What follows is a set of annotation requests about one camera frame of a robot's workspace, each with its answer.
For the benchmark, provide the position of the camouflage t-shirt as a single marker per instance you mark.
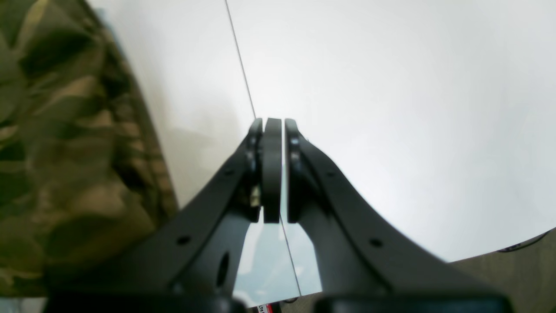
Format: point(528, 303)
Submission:
point(82, 171)

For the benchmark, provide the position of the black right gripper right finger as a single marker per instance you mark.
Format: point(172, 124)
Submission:
point(366, 265)

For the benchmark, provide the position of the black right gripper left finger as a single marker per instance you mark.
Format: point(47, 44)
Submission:
point(190, 264)

